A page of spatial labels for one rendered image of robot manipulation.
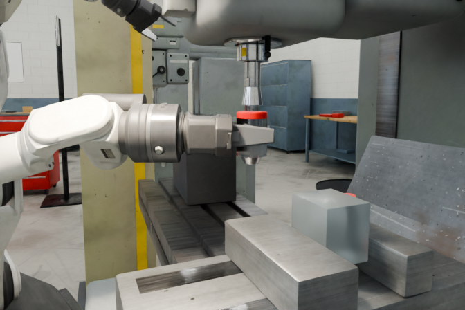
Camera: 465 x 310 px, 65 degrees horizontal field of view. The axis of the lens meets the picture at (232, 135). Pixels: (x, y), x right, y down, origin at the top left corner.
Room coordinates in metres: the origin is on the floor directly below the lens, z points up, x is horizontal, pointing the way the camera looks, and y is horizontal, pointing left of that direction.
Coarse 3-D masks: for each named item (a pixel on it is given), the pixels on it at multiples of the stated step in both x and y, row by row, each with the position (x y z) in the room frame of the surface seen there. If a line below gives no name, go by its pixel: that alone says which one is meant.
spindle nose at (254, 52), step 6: (240, 48) 0.53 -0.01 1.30; (246, 48) 0.53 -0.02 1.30; (252, 48) 0.52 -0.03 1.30; (258, 48) 0.52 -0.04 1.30; (240, 54) 0.53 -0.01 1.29; (246, 54) 0.53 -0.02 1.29; (252, 54) 0.52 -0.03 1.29; (258, 54) 0.52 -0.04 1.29; (240, 60) 0.53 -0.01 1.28; (246, 60) 0.53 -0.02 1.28; (252, 60) 0.53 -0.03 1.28; (258, 60) 0.53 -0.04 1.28; (264, 60) 0.53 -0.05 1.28
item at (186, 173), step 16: (192, 160) 0.81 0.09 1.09; (208, 160) 0.82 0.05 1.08; (224, 160) 0.83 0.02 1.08; (176, 176) 0.94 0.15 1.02; (192, 176) 0.81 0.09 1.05; (208, 176) 0.82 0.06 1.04; (224, 176) 0.83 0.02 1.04; (192, 192) 0.81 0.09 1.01; (208, 192) 0.82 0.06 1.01; (224, 192) 0.83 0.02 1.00
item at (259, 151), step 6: (240, 120) 0.53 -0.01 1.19; (246, 120) 0.53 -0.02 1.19; (252, 120) 0.52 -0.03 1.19; (258, 120) 0.53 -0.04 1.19; (264, 120) 0.53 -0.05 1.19; (258, 126) 0.53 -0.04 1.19; (264, 126) 0.53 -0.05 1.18; (264, 144) 0.53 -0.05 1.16; (240, 150) 0.53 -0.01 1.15; (246, 150) 0.53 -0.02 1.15; (252, 150) 0.52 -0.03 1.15; (258, 150) 0.53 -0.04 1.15; (264, 150) 0.53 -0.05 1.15; (240, 156) 0.53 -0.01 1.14; (246, 156) 0.53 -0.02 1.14; (252, 156) 0.52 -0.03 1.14; (258, 156) 0.53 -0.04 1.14; (264, 156) 0.54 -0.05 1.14
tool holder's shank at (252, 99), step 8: (248, 64) 0.54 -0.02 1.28; (256, 64) 0.54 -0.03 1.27; (248, 72) 0.54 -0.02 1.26; (256, 72) 0.54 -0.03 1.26; (248, 80) 0.54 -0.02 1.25; (256, 80) 0.54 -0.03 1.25; (248, 88) 0.54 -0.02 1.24; (256, 88) 0.54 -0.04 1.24; (248, 96) 0.54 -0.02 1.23; (256, 96) 0.53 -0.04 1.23; (248, 104) 0.53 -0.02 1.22; (256, 104) 0.53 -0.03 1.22
